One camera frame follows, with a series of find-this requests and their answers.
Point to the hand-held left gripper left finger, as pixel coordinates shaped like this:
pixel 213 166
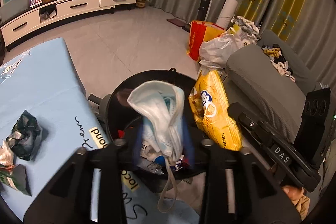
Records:
pixel 139 148

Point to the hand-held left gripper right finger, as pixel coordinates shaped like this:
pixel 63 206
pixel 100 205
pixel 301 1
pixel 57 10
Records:
pixel 189 150

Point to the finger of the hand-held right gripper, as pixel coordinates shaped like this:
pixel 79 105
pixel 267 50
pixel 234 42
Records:
pixel 252 129

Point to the black bucket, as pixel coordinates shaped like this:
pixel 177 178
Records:
pixel 118 121

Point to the yellow snack bag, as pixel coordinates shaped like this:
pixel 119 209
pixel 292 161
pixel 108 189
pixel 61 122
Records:
pixel 215 113

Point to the white face mask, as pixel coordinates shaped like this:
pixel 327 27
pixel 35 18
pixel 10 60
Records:
pixel 157 108

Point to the green snack packet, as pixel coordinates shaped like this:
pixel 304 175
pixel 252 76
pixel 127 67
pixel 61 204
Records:
pixel 15 179

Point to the person's right hand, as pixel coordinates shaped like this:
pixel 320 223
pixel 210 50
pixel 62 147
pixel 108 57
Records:
pixel 294 192

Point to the grey sofa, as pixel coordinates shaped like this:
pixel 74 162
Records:
pixel 262 82

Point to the grey round base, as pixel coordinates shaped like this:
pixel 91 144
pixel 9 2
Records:
pixel 103 106

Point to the pile of clothes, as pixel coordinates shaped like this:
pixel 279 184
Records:
pixel 281 64

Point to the large white plastic bag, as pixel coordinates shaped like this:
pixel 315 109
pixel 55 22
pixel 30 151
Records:
pixel 220 50

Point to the white grey crumpled cloth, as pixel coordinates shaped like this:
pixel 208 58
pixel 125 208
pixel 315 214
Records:
pixel 246 27

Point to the red yellow shopping bag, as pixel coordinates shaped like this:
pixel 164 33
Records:
pixel 195 40

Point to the dark crumpled packet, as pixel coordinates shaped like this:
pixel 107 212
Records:
pixel 25 134

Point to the white paper roll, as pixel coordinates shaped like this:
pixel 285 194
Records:
pixel 227 11

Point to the brown doormat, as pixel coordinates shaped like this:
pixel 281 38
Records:
pixel 177 22

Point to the white TV cabinet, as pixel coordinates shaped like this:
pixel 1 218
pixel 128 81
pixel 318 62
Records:
pixel 78 5

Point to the grey panel heater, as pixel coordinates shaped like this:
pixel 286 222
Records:
pixel 14 7

